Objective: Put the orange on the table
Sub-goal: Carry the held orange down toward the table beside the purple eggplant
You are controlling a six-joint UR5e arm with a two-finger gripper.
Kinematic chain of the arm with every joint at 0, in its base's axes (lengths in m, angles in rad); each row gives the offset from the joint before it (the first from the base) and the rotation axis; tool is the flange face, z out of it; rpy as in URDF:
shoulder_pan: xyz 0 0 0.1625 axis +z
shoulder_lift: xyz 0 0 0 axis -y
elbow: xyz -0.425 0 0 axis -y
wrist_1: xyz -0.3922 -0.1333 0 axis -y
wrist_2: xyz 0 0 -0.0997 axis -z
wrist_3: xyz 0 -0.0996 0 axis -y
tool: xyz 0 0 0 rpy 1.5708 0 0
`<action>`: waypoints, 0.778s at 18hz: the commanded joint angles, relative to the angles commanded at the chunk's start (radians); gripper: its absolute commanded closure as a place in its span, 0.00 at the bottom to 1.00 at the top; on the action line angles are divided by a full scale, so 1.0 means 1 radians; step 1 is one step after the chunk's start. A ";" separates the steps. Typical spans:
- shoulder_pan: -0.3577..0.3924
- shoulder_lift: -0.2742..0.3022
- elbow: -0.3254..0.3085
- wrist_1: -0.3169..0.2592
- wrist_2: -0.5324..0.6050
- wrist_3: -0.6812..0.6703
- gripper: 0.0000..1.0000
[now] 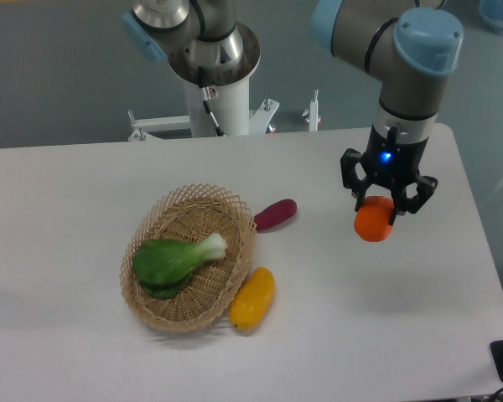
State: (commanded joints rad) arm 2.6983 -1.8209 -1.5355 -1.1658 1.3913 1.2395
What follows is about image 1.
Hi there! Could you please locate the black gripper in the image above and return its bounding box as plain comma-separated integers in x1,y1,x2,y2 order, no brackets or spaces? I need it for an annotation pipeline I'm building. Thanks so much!
340,127,438,226

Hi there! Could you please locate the orange toy fruit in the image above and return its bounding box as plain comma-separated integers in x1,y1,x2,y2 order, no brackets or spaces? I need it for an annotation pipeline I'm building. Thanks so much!
354,196,394,243

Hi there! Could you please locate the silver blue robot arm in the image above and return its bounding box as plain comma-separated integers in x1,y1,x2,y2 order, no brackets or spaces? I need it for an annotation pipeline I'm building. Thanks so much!
122,1,464,224

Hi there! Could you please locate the purple sweet potato toy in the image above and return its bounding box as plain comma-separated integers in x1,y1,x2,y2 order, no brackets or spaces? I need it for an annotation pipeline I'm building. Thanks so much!
254,198,298,232

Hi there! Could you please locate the yellow corn toy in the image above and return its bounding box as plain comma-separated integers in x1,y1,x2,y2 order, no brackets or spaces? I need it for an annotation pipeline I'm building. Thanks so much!
229,267,276,331

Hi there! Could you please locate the woven wicker basket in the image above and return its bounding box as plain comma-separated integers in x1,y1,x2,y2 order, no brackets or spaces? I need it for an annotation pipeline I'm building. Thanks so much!
120,184,257,332

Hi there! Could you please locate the green bok choy toy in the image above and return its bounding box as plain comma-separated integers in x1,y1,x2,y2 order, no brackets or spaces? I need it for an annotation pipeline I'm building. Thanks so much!
132,233,227,299

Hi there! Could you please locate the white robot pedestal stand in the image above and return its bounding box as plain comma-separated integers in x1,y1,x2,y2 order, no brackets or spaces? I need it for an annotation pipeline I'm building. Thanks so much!
127,24,323,142

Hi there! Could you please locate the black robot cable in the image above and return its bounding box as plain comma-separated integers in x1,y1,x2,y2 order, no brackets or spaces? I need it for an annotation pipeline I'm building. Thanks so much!
197,66,226,137

